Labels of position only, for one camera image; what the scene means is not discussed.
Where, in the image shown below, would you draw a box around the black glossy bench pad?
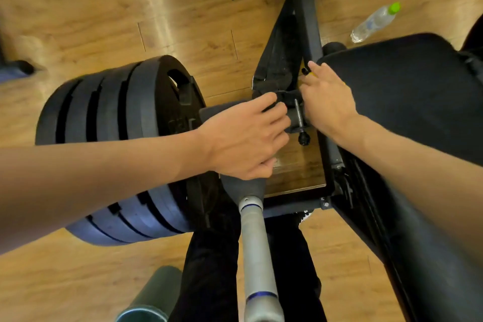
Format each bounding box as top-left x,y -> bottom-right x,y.
332,144 -> 483,322

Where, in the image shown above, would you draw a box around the silver bar with blue rings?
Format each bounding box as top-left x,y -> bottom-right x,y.
220,176 -> 286,322

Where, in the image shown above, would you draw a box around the person's left hand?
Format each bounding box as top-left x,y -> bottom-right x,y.
197,92 -> 291,181

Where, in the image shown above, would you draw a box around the person's black trousers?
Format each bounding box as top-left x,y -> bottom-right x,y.
169,197 -> 327,322

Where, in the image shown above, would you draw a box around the dark green tumbler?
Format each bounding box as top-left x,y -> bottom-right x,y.
115,265 -> 184,322

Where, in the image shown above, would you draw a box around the person's right hand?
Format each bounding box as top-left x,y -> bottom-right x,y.
299,61 -> 359,144

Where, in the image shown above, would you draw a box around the black seat pad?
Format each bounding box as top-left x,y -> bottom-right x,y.
316,33 -> 483,168

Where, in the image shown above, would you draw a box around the grey plate loading sleeve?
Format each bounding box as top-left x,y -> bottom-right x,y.
199,101 -> 261,123

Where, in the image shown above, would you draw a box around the black knob pin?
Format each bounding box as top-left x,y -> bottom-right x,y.
294,99 -> 312,147

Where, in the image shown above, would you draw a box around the clear bottle with green cap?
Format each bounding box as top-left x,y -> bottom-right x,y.
350,2 -> 401,44

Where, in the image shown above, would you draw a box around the dark blue equipment foot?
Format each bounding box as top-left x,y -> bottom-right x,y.
0,59 -> 37,85

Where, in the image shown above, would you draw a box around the black adjustment clamp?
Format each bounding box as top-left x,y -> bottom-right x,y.
252,82 -> 312,134

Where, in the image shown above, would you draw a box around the black round knob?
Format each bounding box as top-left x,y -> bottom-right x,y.
322,42 -> 347,57

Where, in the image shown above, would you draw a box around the person's left forearm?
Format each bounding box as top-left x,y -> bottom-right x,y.
0,127 -> 212,255

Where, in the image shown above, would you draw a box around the person's right forearm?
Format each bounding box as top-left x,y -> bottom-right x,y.
333,113 -> 483,258

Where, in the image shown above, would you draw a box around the black machine frame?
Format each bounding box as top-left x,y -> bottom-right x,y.
251,0 -> 354,220

